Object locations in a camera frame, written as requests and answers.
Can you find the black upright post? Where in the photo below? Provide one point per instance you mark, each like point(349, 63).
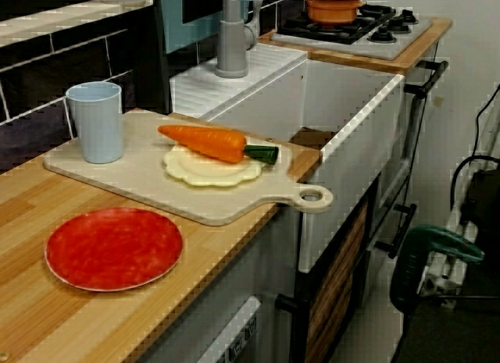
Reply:
point(159, 47)

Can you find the black and grey toy stove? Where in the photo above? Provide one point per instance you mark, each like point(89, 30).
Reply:
point(343, 41)

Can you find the white toy sink basin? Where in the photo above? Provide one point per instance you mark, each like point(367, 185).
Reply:
point(351, 164)

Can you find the black stove knob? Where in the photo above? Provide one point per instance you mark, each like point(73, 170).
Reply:
point(397, 25)
point(383, 36)
point(409, 16)

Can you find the grey toy faucet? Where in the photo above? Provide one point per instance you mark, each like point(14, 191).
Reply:
point(231, 47)

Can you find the light blue plastic cup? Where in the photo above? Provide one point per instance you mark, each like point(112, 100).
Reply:
point(99, 125)

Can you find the grey toy dishwasher door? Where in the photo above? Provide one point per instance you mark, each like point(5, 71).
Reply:
point(234, 332)

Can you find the red round plate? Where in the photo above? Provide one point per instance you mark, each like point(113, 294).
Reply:
point(113, 250)

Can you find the cream flower-shaped plate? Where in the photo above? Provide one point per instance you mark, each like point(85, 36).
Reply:
point(203, 176)

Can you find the green clamp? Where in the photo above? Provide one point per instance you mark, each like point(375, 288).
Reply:
point(429, 238)

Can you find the orange toy pot with lid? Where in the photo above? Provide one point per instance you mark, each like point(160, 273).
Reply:
point(332, 9)

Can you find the wood-look cabinet door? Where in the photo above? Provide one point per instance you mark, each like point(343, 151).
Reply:
point(336, 285)

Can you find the orange toy carrot green stem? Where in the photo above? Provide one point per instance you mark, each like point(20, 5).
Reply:
point(207, 142)

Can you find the black device box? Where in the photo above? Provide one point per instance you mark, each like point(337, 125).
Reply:
point(484, 195)

